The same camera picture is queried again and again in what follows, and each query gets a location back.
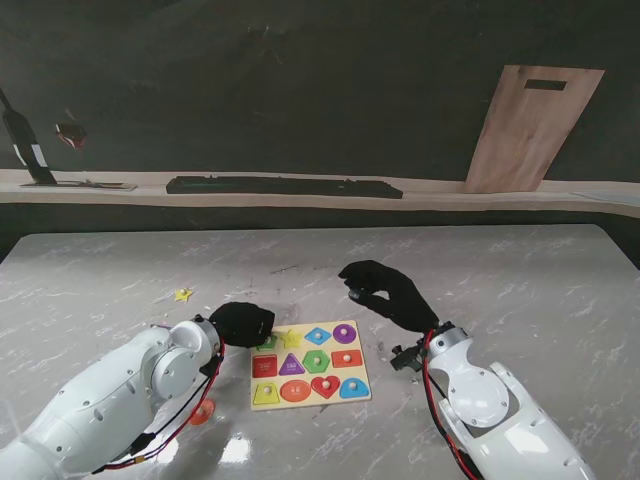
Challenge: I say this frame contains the long wooden shelf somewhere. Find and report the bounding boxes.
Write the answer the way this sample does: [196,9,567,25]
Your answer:
[0,168,640,219]

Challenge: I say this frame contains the orange oval puzzle piece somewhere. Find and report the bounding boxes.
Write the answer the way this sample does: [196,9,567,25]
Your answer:
[189,398,217,426]

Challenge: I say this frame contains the orange rectangle puzzle piece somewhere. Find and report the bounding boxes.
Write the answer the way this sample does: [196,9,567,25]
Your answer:
[330,349,363,369]

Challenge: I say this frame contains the wooden cutting board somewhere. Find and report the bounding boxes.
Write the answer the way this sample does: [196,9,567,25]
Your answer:
[460,64,606,195]

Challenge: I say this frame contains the black keyboard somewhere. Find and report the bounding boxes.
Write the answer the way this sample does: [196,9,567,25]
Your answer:
[165,174,404,200]

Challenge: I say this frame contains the wooden shape puzzle board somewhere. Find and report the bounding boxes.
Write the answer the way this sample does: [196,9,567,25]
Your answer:
[249,320,374,412]

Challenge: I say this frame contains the thin flat wooden plate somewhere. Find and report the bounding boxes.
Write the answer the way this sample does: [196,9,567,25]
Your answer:
[19,179,139,192]

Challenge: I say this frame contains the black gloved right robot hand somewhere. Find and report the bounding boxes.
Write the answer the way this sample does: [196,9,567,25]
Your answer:
[338,259,441,334]

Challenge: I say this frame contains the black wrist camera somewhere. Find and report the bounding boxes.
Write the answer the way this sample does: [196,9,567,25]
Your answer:
[389,342,426,372]
[198,352,224,376]

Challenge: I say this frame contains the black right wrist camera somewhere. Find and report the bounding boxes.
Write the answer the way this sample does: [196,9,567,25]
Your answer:
[389,342,426,372]

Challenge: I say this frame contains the right arm red black cables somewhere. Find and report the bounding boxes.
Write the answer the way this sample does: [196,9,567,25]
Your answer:
[422,332,484,480]

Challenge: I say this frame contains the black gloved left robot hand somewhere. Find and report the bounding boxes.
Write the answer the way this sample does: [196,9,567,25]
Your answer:
[208,301,277,350]

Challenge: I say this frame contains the blue dome puzzle piece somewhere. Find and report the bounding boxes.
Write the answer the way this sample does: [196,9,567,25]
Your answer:
[339,378,369,400]

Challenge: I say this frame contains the yellow trapezoid puzzle piece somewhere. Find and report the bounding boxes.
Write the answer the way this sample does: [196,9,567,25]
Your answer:
[252,382,282,407]

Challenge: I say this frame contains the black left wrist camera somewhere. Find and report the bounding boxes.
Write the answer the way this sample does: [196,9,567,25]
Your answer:
[198,352,224,376]

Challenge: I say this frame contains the black bottle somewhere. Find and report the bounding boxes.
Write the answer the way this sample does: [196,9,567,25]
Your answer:
[0,88,59,186]

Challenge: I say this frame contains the arm red black cables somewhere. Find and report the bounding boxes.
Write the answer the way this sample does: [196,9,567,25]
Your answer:
[422,332,484,480]
[89,342,227,476]

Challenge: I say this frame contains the red heart puzzle piece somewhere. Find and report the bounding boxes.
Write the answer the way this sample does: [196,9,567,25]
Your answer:
[310,375,342,400]

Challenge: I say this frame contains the left arm red black cables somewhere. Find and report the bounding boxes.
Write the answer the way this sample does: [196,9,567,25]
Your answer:
[89,342,227,476]

